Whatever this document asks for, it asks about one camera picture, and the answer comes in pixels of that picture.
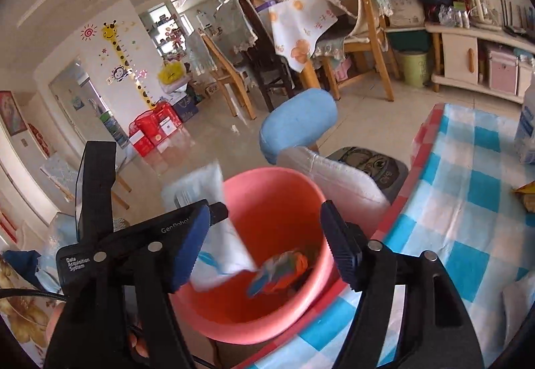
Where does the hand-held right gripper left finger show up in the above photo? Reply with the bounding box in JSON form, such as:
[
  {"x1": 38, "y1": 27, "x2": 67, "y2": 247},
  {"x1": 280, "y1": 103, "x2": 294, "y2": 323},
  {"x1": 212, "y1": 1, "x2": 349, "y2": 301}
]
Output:
[{"x1": 44, "y1": 201, "x2": 210, "y2": 369}]

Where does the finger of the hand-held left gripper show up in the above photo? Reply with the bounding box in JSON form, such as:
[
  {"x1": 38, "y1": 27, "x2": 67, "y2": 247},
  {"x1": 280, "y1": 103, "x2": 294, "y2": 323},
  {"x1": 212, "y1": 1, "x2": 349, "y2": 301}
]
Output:
[{"x1": 208, "y1": 203, "x2": 230, "y2": 226}]

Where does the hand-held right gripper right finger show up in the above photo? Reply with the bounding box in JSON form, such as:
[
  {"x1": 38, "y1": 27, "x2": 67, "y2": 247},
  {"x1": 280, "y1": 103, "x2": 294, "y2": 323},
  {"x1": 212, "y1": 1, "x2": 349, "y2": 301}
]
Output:
[{"x1": 320, "y1": 200, "x2": 488, "y2": 369}]

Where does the white plastic wrapper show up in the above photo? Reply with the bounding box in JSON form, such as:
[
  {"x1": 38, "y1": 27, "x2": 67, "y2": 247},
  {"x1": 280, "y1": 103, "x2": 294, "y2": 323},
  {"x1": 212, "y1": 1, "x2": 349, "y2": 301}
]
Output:
[{"x1": 162, "y1": 161, "x2": 258, "y2": 291}]

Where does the pink plastic bucket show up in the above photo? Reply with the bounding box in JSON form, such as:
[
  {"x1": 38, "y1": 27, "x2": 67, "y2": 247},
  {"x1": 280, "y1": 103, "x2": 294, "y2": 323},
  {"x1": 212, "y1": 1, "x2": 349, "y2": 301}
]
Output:
[{"x1": 169, "y1": 167, "x2": 349, "y2": 345}]

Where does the colourful crumpled wrapper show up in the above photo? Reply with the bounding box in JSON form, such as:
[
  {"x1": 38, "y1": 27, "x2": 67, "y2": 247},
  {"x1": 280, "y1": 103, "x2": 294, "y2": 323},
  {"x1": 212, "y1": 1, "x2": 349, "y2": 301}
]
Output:
[{"x1": 246, "y1": 250, "x2": 312, "y2": 298}]

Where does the white cushion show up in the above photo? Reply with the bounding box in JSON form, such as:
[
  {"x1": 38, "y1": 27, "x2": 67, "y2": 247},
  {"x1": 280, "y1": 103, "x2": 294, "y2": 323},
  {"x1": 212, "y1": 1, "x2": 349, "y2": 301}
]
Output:
[{"x1": 278, "y1": 146, "x2": 391, "y2": 240}]

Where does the red gift box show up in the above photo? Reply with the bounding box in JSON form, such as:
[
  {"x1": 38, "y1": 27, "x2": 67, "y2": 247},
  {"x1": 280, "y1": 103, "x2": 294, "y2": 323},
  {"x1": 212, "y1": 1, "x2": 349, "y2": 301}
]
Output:
[
  {"x1": 152, "y1": 102, "x2": 183, "y2": 141},
  {"x1": 129, "y1": 110, "x2": 163, "y2": 157}
]

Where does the dark cartoon seat pad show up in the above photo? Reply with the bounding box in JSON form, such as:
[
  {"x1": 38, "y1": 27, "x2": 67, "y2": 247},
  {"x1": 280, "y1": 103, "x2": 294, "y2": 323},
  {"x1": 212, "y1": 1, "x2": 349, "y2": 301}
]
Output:
[{"x1": 326, "y1": 147, "x2": 409, "y2": 203}]

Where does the blue padded chair back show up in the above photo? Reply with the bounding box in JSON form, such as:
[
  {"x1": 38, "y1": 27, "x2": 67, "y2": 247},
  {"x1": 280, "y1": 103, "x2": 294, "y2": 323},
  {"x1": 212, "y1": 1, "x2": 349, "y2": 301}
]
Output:
[{"x1": 259, "y1": 88, "x2": 338, "y2": 166}]

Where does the blue white checked tablecloth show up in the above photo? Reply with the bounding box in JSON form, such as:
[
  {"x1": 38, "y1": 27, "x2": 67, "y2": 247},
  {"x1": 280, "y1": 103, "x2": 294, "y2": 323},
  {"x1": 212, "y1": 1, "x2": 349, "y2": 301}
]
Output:
[{"x1": 238, "y1": 103, "x2": 535, "y2": 369}]

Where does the yellow fluffy decoration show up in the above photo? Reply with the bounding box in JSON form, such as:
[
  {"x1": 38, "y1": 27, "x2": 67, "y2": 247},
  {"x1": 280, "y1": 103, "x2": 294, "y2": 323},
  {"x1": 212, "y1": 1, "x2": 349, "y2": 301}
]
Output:
[{"x1": 158, "y1": 62, "x2": 187, "y2": 86}]

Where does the floral printed blanket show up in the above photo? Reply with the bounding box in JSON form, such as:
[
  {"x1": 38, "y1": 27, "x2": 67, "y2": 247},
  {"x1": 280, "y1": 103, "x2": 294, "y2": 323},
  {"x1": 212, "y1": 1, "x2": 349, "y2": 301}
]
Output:
[{"x1": 0, "y1": 252, "x2": 63, "y2": 365}]

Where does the light wooden chair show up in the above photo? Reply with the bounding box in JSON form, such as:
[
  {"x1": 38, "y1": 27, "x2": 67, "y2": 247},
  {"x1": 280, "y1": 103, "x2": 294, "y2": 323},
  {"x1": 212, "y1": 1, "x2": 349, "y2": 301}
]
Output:
[
  {"x1": 334, "y1": 0, "x2": 402, "y2": 102},
  {"x1": 198, "y1": 28, "x2": 257, "y2": 121}
]

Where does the dark wooden chair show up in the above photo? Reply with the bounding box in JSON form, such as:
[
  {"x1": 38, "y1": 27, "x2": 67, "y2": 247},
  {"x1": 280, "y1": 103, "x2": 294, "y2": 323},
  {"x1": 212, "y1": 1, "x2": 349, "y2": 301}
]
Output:
[{"x1": 238, "y1": 0, "x2": 302, "y2": 111}]

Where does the grey lace chair cover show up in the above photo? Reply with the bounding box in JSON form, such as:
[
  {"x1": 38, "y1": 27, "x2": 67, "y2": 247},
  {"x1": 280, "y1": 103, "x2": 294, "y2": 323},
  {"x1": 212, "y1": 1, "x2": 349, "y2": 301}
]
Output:
[{"x1": 215, "y1": 0, "x2": 257, "y2": 56}]

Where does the green waste bin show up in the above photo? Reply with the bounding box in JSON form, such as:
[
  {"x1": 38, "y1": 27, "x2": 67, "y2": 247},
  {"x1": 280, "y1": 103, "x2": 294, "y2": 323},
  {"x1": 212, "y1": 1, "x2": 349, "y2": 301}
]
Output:
[{"x1": 395, "y1": 49, "x2": 431, "y2": 89}]

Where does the yellow snack packet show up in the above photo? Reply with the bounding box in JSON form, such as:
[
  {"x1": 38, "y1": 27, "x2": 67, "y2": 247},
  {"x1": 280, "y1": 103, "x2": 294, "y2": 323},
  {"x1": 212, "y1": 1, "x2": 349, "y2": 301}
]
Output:
[{"x1": 511, "y1": 181, "x2": 535, "y2": 213}]

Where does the white floral table cover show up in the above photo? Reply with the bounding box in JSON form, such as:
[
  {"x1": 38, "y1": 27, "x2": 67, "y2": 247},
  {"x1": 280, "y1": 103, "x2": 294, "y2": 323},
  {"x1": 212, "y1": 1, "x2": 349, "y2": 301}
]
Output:
[{"x1": 267, "y1": 0, "x2": 338, "y2": 73}]

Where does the dark green basin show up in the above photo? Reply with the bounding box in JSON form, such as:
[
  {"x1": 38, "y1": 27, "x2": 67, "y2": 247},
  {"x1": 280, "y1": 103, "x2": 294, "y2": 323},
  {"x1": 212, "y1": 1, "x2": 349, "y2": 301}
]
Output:
[{"x1": 387, "y1": 31, "x2": 432, "y2": 53}]

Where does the white plastic bottle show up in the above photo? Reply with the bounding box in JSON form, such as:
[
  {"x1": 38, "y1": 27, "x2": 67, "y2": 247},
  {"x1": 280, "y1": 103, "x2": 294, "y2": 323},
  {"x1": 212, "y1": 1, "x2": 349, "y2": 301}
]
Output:
[{"x1": 513, "y1": 74, "x2": 535, "y2": 166}]

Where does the cream cabinet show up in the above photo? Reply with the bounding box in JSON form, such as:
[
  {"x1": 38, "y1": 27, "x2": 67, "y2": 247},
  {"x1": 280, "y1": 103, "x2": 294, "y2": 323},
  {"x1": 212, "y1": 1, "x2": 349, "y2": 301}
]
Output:
[{"x1": 425, "y1": 20, "x2": 535, "y2": 104}]

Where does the pink storage box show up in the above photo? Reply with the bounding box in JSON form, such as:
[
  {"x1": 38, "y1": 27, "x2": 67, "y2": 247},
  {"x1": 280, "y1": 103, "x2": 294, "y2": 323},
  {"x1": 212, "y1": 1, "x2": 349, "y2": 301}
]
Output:
[{"x1": 487, "y1": 47, "x2": 520, "y2": 96}]

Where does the white woven sack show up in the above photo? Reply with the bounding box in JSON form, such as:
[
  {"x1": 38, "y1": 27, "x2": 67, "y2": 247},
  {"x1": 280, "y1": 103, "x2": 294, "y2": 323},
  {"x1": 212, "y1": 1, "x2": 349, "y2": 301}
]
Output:
[{"x1": 382, "y1": 0, "x2": 426, "y2": 28}]

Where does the glass pitcher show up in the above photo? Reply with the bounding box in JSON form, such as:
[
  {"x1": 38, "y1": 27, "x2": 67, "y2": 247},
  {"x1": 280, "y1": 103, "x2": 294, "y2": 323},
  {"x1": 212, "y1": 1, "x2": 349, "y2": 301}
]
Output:
[{"x1": 468, "y1": 0, "x2": 501, "y2": 25}]

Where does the framed wall picture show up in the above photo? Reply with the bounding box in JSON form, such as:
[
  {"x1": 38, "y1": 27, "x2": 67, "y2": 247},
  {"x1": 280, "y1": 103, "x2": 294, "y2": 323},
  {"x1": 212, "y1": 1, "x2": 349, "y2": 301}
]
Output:
[{"x1": 0, "y1": 91, "x2": 28, "y2": 136}]

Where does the black cable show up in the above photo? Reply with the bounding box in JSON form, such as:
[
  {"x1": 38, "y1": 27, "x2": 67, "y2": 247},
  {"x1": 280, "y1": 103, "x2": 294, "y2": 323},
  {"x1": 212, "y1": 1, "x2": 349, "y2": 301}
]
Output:
[{"x1": 0, "y1": 288, "x2": 68, "y2": 303}]

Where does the giraffe wall sticker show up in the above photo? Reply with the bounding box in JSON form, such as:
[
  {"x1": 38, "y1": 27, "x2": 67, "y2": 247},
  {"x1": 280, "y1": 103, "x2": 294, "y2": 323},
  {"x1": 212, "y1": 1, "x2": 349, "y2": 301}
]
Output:
[{"x1": 101, "y1": 20, "x2": 157, "y2": 111}]

